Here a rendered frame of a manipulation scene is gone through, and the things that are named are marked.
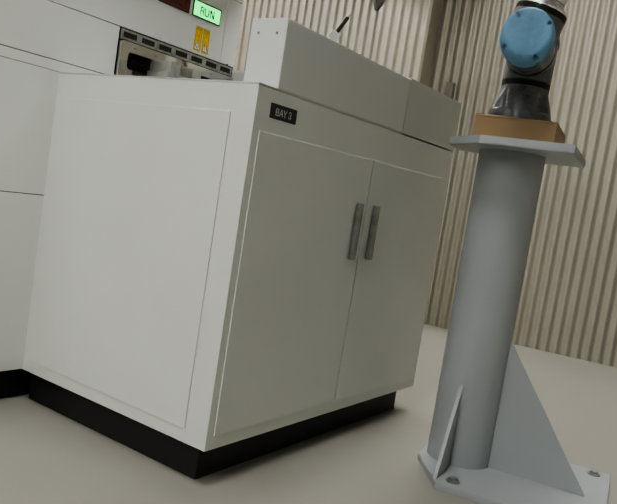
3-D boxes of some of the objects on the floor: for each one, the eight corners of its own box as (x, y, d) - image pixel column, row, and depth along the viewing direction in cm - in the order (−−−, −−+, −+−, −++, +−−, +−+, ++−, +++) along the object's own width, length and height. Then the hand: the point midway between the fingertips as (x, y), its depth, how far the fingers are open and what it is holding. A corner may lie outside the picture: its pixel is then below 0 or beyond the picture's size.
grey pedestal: (609, 480, 186) (670, 172, 179) (601, 544, 146) (679, 151, 139) (424, 426, 207) (473, 150, 200) (373, 469, 167) (431, 126, 161)
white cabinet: (16, 401, 176) (57, 73, 169) (255, 359, 255) (290, 135, 249) (203, 494, 140) (264, 83, 133) (413, 412, 220) (458, 153, 213)
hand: (379, 5), depth 172 cm, fingers closed
